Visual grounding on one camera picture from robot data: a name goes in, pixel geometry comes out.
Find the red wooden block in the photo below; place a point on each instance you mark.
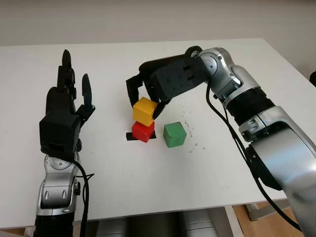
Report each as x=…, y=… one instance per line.
x=142, y=132

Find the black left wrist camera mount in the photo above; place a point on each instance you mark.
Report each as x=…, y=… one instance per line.
x=59, y=133

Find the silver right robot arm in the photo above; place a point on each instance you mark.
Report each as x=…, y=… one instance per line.
x=276, y=138

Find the grey right robot leg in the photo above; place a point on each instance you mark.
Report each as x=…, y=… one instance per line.
x=197, y=223

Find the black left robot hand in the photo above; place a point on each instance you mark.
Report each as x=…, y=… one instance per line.
x=59, y=101

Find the black tape strip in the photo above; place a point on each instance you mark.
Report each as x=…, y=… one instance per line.
x=129, y=137

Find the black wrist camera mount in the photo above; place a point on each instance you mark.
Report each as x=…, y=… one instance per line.
x=59, y=133
x=177, y=79

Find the grey table leg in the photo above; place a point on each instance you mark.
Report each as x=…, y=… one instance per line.
x=254, y=212

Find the white table frame bar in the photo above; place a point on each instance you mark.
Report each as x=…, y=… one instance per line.
x=233, y=222

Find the yellow wooden block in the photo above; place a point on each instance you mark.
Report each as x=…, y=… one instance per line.
x=144, y=111

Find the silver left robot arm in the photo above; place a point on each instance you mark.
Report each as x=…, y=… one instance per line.
x=54, y=192

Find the green wooden block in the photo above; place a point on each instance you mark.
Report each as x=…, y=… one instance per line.
x=174, y=135

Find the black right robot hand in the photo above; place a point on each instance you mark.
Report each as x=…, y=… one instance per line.
x=160, y=63

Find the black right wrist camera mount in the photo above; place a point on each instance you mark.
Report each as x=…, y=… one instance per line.
x=177, y=79

